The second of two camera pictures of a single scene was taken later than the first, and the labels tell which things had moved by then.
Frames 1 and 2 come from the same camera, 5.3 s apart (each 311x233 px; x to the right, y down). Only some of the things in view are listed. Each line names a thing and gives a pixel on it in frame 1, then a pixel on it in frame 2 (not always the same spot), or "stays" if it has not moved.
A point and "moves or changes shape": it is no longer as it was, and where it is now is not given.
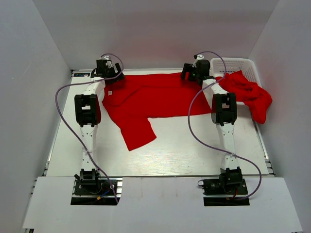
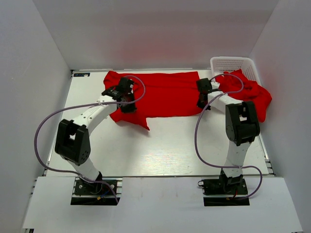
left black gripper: [117, 76] → [130, 109]
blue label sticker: [81, 74] stays
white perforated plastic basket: [247, 65] stays
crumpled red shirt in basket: [248, 92] stays
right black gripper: [188, 68] → [200, 104]
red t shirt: [131, 100] moves or changes shape
